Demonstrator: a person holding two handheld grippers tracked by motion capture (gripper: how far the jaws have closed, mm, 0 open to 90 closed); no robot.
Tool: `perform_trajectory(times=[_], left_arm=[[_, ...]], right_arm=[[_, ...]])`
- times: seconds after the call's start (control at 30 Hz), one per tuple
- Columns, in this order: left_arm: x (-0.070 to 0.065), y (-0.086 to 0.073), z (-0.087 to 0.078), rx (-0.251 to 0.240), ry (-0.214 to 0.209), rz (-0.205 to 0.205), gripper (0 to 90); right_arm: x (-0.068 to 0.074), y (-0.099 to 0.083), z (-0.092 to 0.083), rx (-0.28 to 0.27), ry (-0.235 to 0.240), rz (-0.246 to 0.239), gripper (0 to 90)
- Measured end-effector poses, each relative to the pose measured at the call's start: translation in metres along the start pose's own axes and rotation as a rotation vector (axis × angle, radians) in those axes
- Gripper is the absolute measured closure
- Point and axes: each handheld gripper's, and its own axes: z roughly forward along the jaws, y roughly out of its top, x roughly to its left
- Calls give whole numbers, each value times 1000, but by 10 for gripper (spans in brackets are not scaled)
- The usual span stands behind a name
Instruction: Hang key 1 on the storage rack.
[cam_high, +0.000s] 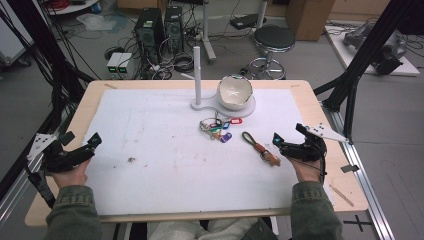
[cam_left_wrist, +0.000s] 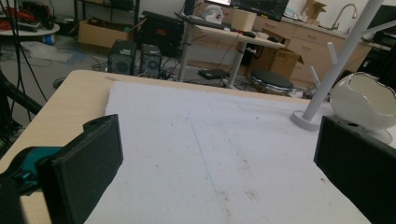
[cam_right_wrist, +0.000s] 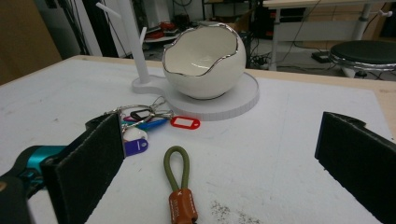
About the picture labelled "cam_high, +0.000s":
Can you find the person's right hand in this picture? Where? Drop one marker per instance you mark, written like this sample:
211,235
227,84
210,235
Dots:
306,170

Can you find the white board with grey devices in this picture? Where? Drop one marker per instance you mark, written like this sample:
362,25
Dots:
396,56

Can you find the black frame strut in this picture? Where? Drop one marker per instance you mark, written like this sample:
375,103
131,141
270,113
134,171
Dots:
366,53
40,43

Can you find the cardboard box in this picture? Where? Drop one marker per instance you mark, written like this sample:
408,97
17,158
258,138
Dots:
310,18

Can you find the key bunch with coloured tags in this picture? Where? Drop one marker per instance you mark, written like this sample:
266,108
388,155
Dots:
216,128

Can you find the black tape piece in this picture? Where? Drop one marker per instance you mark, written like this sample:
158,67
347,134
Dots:
350,168

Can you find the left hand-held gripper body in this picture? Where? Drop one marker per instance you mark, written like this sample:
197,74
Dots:
63,158

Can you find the large black computer tower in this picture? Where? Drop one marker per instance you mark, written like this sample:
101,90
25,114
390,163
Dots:
148,31

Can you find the clear plastic sheet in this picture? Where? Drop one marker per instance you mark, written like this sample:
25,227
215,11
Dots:
96,21

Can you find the white table mat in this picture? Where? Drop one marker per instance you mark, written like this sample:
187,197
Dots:
173,173

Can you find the person's left hand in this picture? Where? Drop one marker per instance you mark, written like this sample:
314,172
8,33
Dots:
71,176

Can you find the small black computer tower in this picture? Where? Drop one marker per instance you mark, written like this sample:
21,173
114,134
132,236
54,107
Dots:
174,28

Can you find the white ceramic bowl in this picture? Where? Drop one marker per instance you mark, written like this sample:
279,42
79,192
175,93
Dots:
234,91

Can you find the flat black device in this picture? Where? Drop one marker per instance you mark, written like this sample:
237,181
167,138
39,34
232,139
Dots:
246,21

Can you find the person's legs in light trousers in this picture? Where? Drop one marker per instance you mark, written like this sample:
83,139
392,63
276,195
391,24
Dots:
206,230

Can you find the aluminium rail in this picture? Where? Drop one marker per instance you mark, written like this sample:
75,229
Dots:
20,193
363,180

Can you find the white power supply unit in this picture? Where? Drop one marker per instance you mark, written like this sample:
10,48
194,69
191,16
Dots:
125,65
114,63

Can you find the round white table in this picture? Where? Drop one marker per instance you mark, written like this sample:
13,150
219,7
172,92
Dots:
71,7

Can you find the wooden table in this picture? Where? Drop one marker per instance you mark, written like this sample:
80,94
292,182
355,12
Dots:
343,193

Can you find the thin wooden stick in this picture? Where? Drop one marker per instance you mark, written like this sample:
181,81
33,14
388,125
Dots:
341,195

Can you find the white desk leg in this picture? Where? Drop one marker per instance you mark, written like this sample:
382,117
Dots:
207,33

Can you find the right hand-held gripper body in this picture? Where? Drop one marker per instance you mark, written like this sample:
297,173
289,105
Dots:
305,148

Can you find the white key stand with pole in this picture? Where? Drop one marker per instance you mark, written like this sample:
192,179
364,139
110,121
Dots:
197,76

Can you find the black round stool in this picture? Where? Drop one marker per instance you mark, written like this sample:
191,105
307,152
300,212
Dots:
273,37

